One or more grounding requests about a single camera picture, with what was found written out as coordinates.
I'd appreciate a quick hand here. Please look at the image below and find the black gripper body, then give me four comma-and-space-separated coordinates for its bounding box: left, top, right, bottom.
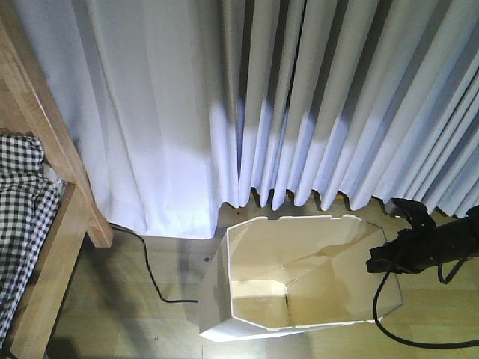
365, 207, 439, 274

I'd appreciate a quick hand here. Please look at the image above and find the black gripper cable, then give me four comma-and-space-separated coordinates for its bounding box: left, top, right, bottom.
372, 256, 479, 349

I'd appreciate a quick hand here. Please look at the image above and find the black white checkered bedding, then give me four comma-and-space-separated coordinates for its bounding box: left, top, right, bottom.
1, 135, 60, 340

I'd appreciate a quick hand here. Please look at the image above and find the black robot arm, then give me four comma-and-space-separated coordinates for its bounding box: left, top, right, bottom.
366, 198, 478, 274

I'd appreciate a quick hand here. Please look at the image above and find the light blue curtain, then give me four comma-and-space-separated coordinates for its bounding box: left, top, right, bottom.
1, 1, 478, 239

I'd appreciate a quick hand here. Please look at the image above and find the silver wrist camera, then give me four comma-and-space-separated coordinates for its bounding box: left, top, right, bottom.
385, 198, 404, 218

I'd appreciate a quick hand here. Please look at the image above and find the white octagonal trash bin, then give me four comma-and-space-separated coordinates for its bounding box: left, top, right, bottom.
198, 215, 403, 342

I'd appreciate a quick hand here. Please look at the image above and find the black outlet power cord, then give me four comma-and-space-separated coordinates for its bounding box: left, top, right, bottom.
108, 222, 201, 304

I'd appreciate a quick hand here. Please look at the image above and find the wooden bed frame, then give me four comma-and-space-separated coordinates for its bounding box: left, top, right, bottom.
1, 1, 113, 358

